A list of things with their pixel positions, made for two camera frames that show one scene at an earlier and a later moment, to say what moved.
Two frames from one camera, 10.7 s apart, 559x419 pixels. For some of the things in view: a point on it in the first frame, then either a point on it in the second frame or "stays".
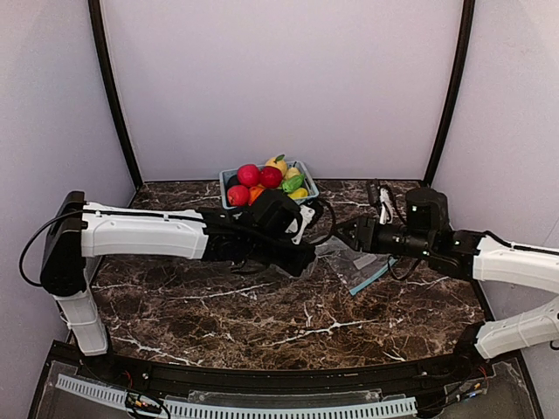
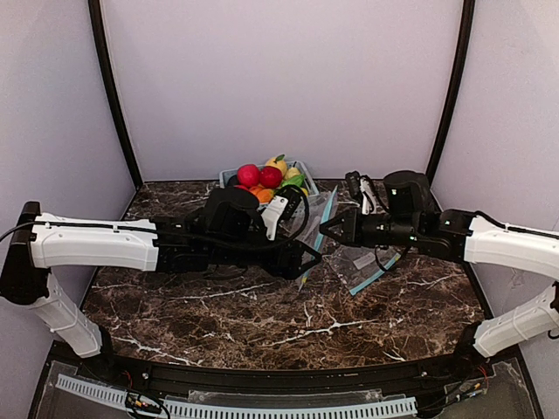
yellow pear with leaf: [278, 163] stays
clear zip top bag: [338, 259] to [321, 206]
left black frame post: [100, 36] stays
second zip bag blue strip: [355, 288] stays
